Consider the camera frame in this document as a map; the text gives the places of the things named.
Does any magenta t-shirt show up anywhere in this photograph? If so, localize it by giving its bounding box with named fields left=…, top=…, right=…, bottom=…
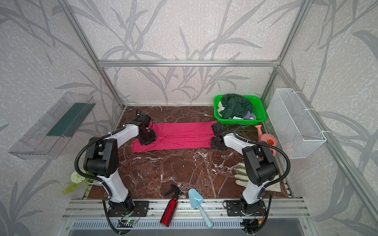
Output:
left=131, top=121, right=216, bottom=153

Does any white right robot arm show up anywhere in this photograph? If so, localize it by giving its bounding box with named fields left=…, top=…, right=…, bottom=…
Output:
left=210, top=123, right=281, bottom=207

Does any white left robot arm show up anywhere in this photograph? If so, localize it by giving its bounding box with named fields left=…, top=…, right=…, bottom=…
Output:
left=83, top=114, right=157, bottom=213

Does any white garment in basket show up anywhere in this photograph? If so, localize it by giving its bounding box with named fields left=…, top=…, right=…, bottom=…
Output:
left=217, top=101, right=225, bottom=118

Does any lavender garment in basket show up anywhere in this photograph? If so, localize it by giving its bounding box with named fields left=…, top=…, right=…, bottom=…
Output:
left=243, top=111, right=257, bottom=120

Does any dark green t-shirt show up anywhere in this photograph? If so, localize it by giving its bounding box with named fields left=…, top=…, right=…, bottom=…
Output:
left=220, top=93, right=254, bottom=119

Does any white green gardening glove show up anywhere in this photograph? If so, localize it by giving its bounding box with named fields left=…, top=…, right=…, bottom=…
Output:
left=235, top=162, right=281, bottom=192

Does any pink watering can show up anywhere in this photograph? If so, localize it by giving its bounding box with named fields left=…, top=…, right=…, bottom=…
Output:
left=255, top=125, right=278, bottom=147

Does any green plastic laundry basket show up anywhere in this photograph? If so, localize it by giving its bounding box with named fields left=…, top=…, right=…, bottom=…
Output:
left=214, top=95, right=267, bottom=125

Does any light blue garden trowel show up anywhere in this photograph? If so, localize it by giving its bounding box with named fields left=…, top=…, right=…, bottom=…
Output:
left=188, top=188, right=214, bottom=229

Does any artificial flower bouquet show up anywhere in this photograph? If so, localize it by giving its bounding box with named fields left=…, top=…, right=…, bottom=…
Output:
left=63, top=172, right=98, bottom=195

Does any red spray bottle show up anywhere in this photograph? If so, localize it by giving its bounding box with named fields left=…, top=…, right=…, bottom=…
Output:
left=160, top=184, right=181, bottom=227

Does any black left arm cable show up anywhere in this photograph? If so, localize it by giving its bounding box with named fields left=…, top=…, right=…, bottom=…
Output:
left=74, top=109, right=142, bottom=235

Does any white wire mesh basket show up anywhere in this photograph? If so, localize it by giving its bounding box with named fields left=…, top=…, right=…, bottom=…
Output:
left=267, top=88, right=327, bottom=159

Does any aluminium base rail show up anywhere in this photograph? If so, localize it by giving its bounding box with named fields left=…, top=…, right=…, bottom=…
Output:
left=56, top=199, right=312, bottom=235

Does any clear plastic wall shelf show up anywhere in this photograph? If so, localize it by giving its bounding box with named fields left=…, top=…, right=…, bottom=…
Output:
left=8, top=92, right=96, bottom=160

